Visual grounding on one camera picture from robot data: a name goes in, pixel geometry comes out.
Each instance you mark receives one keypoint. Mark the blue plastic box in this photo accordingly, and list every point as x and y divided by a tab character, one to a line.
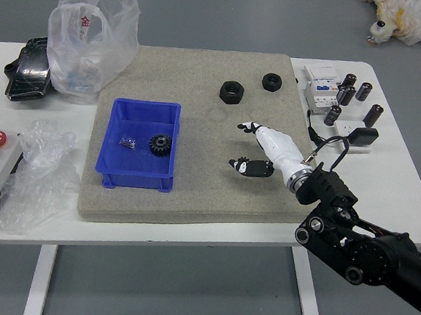
136	165

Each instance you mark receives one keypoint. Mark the plush toy in plastic wrap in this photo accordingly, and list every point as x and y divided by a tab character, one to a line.
410	20

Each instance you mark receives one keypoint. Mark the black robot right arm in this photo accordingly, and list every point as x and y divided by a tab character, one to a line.
364	252

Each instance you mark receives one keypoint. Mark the white table leg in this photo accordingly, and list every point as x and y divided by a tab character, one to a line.
308	287
41	279

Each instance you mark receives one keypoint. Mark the crumpled clear plastic bag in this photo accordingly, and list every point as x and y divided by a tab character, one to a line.
35	179

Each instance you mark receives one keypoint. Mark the big black hex nut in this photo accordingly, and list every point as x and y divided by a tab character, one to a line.
232	92

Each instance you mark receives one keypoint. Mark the big black gear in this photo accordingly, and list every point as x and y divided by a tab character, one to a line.
160	145

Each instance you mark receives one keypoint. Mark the black plastic tray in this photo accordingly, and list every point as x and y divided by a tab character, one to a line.
28	71

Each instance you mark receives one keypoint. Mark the small black hex nut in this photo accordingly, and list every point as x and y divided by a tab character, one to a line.
272	82

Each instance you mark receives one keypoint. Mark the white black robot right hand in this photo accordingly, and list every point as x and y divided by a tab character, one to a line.
281	150

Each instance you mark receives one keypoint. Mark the black cylindrical capacitor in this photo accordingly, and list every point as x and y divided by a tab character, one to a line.
348	96
332	115
373	115
349	80
339	92
365	91

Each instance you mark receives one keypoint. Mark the white circuit breaker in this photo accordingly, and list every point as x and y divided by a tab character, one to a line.
320	86

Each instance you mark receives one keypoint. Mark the grey-brown foam mat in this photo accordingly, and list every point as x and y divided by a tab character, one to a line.
192	200

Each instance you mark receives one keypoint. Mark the white plastic bag red print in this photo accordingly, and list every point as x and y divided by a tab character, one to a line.
79	57

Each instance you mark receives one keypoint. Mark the white power socket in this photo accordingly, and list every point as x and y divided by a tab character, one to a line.
346	127

